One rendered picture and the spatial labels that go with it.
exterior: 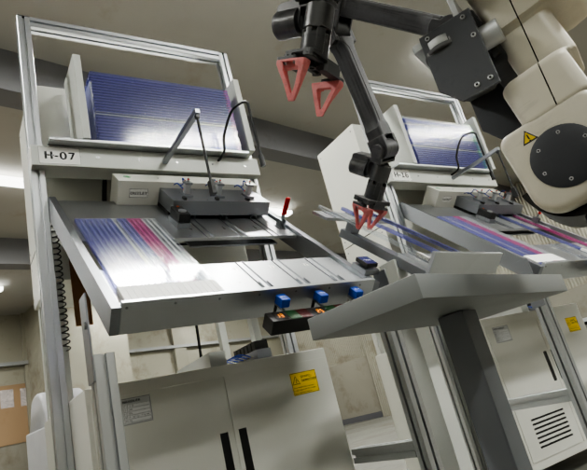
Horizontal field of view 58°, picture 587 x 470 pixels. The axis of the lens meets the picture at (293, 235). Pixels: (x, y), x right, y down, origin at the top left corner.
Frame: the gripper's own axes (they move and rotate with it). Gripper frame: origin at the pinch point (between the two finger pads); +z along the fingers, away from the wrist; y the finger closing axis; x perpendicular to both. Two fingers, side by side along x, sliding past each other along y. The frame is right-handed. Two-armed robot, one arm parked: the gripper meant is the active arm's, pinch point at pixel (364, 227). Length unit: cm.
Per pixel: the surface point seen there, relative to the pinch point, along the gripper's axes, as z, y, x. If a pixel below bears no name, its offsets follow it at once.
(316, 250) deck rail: 10.0, 11.7, -5.3
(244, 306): 15, 52, 18
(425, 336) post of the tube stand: 25.0, -11.4, 25.1
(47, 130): -1, 70, -87
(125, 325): 19, 78, 15
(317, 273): 10.7, 24.4, 10.1
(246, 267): 12.3, 41.7, 1.8
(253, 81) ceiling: -36, -158, -312
